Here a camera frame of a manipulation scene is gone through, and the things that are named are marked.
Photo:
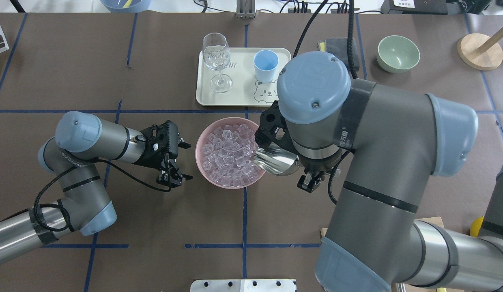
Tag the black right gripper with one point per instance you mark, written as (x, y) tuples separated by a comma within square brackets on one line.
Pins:
[(309, 181)]

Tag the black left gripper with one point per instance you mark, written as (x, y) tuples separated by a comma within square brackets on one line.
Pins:
[(151, 159)]

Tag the stainless steel ice scoop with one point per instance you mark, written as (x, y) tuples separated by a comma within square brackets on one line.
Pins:
[(276, 161)]

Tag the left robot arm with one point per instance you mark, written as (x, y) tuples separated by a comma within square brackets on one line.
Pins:
[(81, 140)]

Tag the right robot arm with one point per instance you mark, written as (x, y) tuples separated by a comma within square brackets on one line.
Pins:
[(399, 139)]

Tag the pile of clear ice cubes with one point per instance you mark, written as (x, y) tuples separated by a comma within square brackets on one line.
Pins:
[(231, 156)]

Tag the light blue cup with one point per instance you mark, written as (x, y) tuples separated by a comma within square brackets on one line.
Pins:
[(265, 64)]

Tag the pink bowl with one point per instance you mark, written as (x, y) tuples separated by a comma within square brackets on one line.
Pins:
[(219, 162)]

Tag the cream bear tray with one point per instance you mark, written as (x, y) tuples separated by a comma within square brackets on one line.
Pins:
[(246, 91)]

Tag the clear wine glass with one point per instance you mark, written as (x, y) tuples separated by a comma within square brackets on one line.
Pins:
[(216, 55)]

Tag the wooden cutting board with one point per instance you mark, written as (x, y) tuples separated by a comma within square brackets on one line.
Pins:
[(432, 220)]

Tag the grey folded cloth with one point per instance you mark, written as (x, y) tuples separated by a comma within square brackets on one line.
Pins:
[(338, 47)]

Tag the green bowl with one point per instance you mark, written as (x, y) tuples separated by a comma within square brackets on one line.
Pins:
[(397, 54)]

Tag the yellow plastic fork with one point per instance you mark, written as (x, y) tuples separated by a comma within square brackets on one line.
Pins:
[(127, 4)]

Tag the blue bowl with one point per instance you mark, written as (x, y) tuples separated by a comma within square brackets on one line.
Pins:
[(137, 6)]

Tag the yellow lemon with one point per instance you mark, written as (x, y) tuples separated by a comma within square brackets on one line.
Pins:
[(476, 226)]

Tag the wooden stand round base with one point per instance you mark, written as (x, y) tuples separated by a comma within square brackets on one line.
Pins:
[(481, 51)]

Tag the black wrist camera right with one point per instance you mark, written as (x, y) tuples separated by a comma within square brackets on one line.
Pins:
[(273, 129)]

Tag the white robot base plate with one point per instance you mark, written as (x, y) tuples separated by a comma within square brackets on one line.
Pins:
[(244, 285)]

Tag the aluminium frame post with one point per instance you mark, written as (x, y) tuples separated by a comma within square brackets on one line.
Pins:
[(245, 9)]

